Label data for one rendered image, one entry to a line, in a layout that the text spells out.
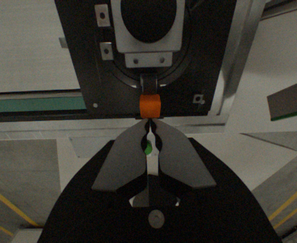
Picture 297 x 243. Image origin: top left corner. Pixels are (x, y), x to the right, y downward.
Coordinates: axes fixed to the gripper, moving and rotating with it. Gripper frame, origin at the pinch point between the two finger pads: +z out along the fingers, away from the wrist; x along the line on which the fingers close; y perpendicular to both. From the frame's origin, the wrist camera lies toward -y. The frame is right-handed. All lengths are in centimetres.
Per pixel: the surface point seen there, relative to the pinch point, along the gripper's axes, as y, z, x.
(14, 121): 5.3, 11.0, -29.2
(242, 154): 27.9, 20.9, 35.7
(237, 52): -6.1, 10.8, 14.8
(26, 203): 239, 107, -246
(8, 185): 179, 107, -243
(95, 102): 1.3, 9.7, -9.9
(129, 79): -2.9, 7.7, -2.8
